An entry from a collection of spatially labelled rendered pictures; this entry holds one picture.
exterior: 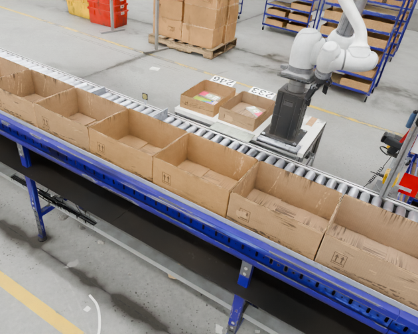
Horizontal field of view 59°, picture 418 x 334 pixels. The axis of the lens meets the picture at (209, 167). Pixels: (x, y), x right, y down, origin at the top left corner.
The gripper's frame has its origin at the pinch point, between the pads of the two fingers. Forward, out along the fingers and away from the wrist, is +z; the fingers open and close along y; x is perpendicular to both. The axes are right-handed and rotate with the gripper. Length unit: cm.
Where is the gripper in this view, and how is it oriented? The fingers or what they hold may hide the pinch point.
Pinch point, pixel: (316, 97)
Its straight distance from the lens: 230.3
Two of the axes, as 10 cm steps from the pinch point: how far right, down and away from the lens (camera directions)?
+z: 0.8, 4.6, 8.9
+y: -8.0, 5.6, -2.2
